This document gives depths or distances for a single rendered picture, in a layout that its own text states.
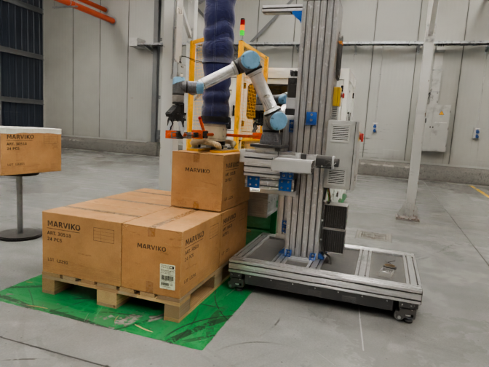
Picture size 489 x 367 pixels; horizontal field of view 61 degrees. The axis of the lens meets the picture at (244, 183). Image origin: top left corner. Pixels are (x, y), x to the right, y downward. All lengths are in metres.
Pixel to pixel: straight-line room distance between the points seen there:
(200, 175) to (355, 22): 10.03
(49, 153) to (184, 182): 1.70
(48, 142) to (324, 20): 2.69
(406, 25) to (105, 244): 10.84
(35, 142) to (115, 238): 1.82
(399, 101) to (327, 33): 9.22
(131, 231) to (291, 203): 1.17
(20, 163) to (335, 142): 2.70
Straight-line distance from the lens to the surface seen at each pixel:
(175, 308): 2.56
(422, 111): 6.18
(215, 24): 3.20
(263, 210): 3.53
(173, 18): 4.70
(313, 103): 3.03
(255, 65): 2.72
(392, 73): 12.26
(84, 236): 2.79
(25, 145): 4.17
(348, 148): 2.93
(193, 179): 2.98
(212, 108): 3.13
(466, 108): 12.32
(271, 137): 2.88
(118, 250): 2.65
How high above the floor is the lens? 1.16
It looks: 8 degrees down
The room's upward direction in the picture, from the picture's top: 3 degrees clockwise
